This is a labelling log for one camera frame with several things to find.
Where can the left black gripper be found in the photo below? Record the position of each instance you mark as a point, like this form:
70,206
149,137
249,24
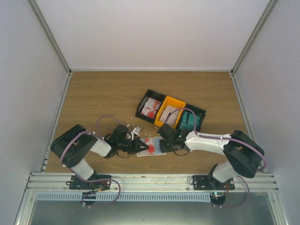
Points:
136,148

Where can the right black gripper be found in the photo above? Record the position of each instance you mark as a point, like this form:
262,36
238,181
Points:
163,148

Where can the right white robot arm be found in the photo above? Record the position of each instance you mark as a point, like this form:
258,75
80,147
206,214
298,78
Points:
244,156

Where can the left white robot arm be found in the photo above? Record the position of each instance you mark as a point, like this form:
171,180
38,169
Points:
72,147

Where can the teal card stack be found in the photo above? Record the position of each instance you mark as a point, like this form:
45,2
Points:
187,121

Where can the white patterned card stack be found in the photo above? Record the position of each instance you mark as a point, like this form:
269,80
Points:
168,116

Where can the orange card bin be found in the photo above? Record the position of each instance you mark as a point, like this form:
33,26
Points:
173,102

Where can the right black card bin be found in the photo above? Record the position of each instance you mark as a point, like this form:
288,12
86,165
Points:
196,110

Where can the black card bin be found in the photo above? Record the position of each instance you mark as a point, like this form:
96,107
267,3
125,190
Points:
149,94
196,110

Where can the red card stack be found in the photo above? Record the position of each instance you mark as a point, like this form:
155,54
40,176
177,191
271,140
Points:
150,108

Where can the left black card bin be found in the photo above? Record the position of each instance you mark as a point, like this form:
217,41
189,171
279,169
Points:
149,94

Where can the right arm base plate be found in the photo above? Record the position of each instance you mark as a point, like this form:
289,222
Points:
217,190

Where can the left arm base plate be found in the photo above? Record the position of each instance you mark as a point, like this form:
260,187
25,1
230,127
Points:
89,188

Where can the aluminium front rail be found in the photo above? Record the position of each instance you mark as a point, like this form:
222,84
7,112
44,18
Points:
262,182

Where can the slotted cable duct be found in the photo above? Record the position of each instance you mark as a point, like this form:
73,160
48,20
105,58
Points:
127,196

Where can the left aluminium frame post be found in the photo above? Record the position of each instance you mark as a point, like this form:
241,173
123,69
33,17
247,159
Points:
41,19

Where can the aluminium frame post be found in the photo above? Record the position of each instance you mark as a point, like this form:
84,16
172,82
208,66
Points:
258,27
41,19

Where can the right aluminium frame post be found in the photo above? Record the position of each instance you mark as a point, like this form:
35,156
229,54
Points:
258,27

